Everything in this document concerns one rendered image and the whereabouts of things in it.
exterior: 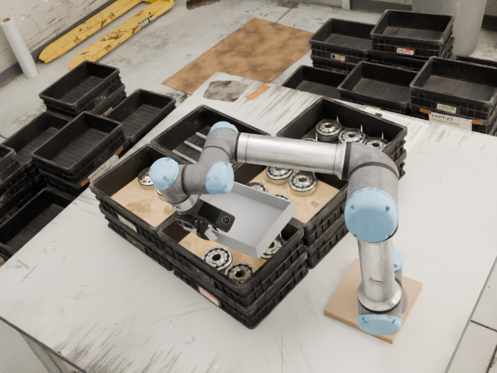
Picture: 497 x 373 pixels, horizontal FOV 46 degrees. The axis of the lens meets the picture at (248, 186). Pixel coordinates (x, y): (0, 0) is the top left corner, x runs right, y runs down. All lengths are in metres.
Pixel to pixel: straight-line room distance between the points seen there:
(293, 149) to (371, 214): 0.26
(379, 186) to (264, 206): 0.53
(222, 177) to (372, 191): 0.34
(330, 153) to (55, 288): 1.23
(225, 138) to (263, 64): 2.99
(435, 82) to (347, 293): 1.59
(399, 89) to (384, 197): 2.09
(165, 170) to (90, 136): 1.90
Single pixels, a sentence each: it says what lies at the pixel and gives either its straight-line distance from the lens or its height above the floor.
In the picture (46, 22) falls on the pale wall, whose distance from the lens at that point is 5.38.
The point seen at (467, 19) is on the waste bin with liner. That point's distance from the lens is 4.16.
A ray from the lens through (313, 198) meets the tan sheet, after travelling 2.08.
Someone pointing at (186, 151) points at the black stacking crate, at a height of 0.83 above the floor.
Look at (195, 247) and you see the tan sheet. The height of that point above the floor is 0.83.
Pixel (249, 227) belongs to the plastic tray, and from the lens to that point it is 1.72.
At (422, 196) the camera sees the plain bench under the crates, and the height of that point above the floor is 0.70.
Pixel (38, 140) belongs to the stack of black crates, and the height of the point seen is 0.38.
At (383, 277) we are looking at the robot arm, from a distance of 1.53.
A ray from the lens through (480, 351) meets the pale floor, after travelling 2.71.
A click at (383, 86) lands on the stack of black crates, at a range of 3.40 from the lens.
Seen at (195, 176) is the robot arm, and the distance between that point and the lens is 1.38.
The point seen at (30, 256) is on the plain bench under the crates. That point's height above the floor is 0.70.
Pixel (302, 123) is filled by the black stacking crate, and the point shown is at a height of 0.89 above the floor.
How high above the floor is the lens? 2.29
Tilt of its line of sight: 42 degrees down
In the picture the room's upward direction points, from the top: 12 degrees counter-clockwise
